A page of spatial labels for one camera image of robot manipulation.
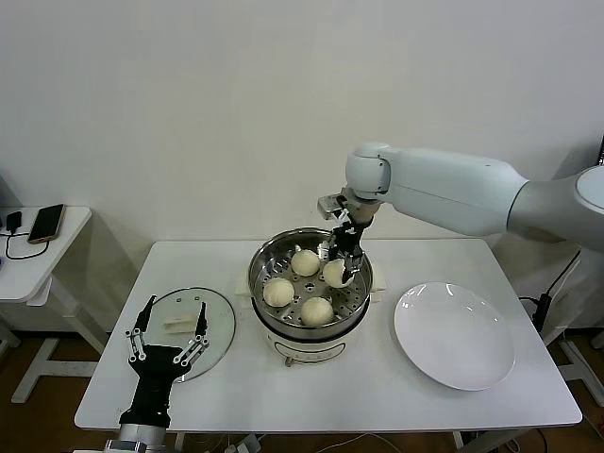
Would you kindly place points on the stainless steel steamer basket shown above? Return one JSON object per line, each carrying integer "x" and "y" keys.
{"x": 271, "y": 264}

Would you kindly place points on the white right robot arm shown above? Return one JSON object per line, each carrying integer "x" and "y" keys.
{"x": 448, "y": 184}

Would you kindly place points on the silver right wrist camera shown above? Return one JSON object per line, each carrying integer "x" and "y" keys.
{"x": 330, "y": 204}

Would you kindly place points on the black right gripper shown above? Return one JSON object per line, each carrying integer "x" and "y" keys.
{"x": 348, "y": 241}

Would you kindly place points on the smartphone with gold edge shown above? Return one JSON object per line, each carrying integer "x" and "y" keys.
{"x": 46, "y": 223}

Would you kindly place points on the white steamed baozi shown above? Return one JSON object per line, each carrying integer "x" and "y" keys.
{"x": 304, "y": 263}
{"x": 317, "y": 311}
{"x": 334, "y": 274}
{"x": 277, "y": 292}

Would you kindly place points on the white side table with laptop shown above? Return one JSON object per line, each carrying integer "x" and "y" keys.
{"x": 582, "y": 368}

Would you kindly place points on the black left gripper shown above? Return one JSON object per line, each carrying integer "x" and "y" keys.
{"x": 153, "y": 377}

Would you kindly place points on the white round plate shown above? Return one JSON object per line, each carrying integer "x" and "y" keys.
{"x": 448, "y": 335}

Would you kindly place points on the white power strip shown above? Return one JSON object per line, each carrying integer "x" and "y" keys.
{"x": 247, "y": 446}

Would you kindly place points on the small black charger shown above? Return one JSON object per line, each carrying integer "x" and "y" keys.
{"x": 14, "y": 221}

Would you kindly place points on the white electric steamer pot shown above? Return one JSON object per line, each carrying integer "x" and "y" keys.
{"x": 311, "y": 349}

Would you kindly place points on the white side table with phone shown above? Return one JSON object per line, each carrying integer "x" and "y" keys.
{"x": 28, "y": 278}

